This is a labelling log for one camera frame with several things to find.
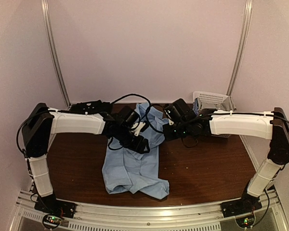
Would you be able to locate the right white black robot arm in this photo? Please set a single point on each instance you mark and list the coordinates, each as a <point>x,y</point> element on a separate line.
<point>272,126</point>

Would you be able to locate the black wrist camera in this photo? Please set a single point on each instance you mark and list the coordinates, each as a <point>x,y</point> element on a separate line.
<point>127,116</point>
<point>178,110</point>

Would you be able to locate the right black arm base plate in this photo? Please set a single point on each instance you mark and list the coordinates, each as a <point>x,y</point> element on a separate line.
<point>240,206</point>

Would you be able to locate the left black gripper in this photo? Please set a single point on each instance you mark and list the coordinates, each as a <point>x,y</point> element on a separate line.
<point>138,146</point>

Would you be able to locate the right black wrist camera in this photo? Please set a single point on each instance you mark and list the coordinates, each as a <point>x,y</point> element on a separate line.
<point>178,110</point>

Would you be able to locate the white plastic laundry basket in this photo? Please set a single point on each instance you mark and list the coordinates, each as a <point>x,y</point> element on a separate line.
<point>197,94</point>

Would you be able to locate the right round controller board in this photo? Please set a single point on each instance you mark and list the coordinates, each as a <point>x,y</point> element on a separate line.
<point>245,222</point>

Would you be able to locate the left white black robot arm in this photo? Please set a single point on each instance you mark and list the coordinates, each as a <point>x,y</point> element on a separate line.
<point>92,117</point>

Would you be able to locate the light blue long sleeve shirt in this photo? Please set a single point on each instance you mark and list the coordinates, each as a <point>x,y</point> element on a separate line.
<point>128,171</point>

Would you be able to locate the left aluminium frame post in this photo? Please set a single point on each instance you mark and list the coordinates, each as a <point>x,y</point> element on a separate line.
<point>53,51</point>

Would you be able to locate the left round controller board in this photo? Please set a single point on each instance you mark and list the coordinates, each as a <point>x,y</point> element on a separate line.
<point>51,221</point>

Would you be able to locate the right aluminium frame post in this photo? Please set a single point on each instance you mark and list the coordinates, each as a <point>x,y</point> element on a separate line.
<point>241,45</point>

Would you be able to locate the front aluminium rail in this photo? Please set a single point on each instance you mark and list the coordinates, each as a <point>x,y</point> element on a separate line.
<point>91,217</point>

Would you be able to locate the aluminium frame post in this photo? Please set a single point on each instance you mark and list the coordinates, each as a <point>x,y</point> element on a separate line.
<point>53,51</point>
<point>241,45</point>

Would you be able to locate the round controller board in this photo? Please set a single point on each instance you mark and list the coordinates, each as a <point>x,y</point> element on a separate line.
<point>51,221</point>
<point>245,222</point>

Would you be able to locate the grey shirt in basket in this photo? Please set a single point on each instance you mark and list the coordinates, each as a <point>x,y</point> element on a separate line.
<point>217,102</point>

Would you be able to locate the blue checkered shirt in basket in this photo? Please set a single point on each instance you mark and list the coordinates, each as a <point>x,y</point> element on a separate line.
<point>197,104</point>

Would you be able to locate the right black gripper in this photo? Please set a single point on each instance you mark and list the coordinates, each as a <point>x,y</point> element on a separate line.
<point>169,136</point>

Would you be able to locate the folded black shirt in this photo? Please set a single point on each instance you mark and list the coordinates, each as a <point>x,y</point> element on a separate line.
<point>92,107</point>

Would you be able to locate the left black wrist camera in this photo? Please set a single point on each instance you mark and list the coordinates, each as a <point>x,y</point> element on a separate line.
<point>127,116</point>

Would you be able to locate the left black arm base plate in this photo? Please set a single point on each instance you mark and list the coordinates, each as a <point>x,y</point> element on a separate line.
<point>51,205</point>

